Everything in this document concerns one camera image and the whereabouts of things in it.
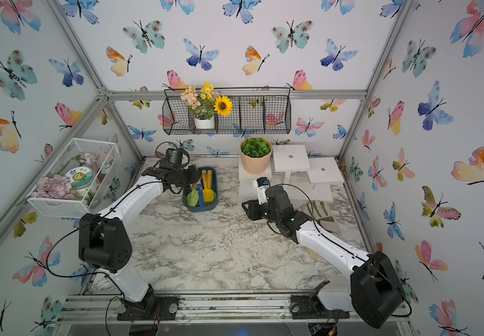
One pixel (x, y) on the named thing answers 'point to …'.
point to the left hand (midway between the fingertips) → (202, 172)
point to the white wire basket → (103, 157)
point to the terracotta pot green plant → (255, 154)
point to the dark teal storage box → (208, 206)
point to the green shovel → (192, 197)
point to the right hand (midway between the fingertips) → (247, 202)
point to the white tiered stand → (308, 178)
